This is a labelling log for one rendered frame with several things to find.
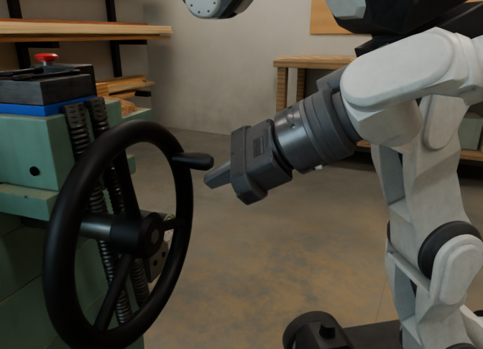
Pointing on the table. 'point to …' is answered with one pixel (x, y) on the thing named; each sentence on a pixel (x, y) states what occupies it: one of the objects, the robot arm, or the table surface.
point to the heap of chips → (124, 105)
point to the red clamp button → (46, 57)
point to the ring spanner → (44, 75)
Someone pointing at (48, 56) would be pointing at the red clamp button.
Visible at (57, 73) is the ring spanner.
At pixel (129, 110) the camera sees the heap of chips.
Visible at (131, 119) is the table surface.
